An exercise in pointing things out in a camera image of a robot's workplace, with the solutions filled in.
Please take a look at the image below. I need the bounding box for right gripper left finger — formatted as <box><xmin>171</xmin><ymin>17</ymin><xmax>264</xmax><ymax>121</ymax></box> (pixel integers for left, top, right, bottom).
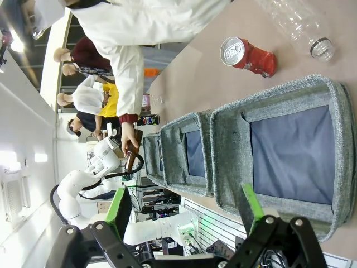
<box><xmin>46</xmin><ymin>186</ymin><xmax>146</xmax><ymax>268</ymax></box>

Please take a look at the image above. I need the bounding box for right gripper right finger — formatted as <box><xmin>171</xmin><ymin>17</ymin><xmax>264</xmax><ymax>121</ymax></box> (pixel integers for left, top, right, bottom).
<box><xmin>227</xmin><ymin>183</ymin><xmax>327</xmax><ymax>268</ymax></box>

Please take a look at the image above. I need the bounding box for brown glass bottle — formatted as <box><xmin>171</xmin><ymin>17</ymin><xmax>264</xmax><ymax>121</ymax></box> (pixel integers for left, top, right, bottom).
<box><xmin>124</xmin><ymin>130</ymin><xmax>144</xmax><ymax>171</ymax></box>

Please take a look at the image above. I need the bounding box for black Pepsi can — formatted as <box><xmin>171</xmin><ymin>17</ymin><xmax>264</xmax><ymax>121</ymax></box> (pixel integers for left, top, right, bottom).
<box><xmin>136</xmin><ymin>113</ymin><xmax>160</xmax><ymax>126</ymax></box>

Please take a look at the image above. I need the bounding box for plastic bottle with pink label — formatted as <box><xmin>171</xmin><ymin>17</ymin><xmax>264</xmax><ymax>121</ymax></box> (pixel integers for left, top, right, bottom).
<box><xmin>141</xmin><ymin>94</ymin><xmax>166</xmax><ymax>107</ymax></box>

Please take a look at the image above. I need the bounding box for crushed red soda can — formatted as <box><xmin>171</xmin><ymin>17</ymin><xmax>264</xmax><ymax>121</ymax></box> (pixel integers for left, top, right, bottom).
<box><xmin>220</xmin><ymin>36</ymin><xmax>278</xmax><ymax>78</ymax></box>

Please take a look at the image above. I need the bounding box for clear plastic bottle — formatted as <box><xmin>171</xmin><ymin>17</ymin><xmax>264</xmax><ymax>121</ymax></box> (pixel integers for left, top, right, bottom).
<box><xmin>256</xmin><ymin>0</ymin><xmax>335</xmax><ymax>63</ymax></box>

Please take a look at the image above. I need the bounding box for person's right forearm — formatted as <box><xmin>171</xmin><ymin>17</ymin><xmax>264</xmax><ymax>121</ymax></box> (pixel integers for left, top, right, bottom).
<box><xmin>110</xmin><ymin>46</ymin><xmax>146</xmax><ymax>125</ymax></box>

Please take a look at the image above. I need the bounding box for grey fabric can basket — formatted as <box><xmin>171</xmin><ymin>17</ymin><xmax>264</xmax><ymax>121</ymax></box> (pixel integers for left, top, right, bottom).
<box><xmin>209</xmin><ymin>74</ymin><xmax>357</xmax><ymax>243</ymax></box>

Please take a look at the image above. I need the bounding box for grey fabric bottle basket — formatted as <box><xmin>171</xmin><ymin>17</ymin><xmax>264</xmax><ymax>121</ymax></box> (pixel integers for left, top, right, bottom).
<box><xmin>142</xmin><ymin>132</ymin><xmax>168</xmax><ymax>188</ymax></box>

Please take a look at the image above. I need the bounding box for grey fabric plastic basket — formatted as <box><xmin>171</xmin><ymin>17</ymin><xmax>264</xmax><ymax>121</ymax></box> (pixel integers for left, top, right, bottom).
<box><xmin>160</xmin><ymin>111</ymin><xmax>215</xmax><ymax>198</ymax></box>

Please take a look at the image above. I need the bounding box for person's right hand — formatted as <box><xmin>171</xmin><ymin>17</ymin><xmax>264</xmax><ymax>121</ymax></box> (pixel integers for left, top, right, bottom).
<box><xmin>120</xmin><ymin>121</ymin><xmax>140</xmax><ymax>157</ymax></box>

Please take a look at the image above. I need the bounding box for white slotted panel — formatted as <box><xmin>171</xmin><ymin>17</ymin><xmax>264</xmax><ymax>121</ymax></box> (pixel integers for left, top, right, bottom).
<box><xmin>180</xmin><ymin>199</ymin><xmax>248</xmax><ymax>253</ymax></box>

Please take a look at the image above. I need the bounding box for black electronics rack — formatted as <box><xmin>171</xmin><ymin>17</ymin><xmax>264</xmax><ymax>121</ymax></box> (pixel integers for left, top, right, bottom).
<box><xmin>141</xmin><ymin>191</ymin><xmax>182</xmax><ymax>223</ymax></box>

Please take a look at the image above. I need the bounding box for person with grey cap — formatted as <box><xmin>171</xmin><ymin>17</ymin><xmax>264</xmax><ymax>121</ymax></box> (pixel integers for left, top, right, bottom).
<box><xmin>66</xmin><ymin>111</ymin><xmax>103</xmax><ymax>138</ymax></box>

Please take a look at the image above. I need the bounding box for person in yellow shirt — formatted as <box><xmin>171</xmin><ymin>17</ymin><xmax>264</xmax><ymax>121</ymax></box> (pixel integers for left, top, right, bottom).
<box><xmin>97</xmin><ymin>82</ymin><xmax>120</xmax><ymax>117</ymax></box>

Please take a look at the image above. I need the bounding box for mannequin in white shirt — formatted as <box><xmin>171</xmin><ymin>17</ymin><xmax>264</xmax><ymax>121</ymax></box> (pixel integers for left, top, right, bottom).
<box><xmin>56</xmin><ymin>75</ymin><xmax>104</xmax><ymax>116</ymax></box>

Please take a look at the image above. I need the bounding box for mannequin in dark red garment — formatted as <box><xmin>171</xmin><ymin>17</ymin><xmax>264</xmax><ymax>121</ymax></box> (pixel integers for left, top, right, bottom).
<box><xmin>52</xmin><ymin>37</ymin><xmax>114</xmax><ymax>76</ymax></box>

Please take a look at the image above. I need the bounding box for person in white jacket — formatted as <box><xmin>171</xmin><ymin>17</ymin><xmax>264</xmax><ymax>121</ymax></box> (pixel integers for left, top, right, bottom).
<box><xmin>33</xmin><ymin>0</ymin><xmax>232</xmax><ymax>70</ymax></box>

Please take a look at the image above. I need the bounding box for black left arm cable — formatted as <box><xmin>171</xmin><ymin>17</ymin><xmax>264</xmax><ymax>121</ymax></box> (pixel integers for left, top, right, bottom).
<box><xmin>50</xmin><ymin>155</ymin><xmax>145</xmax><ymax>226</ymax></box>

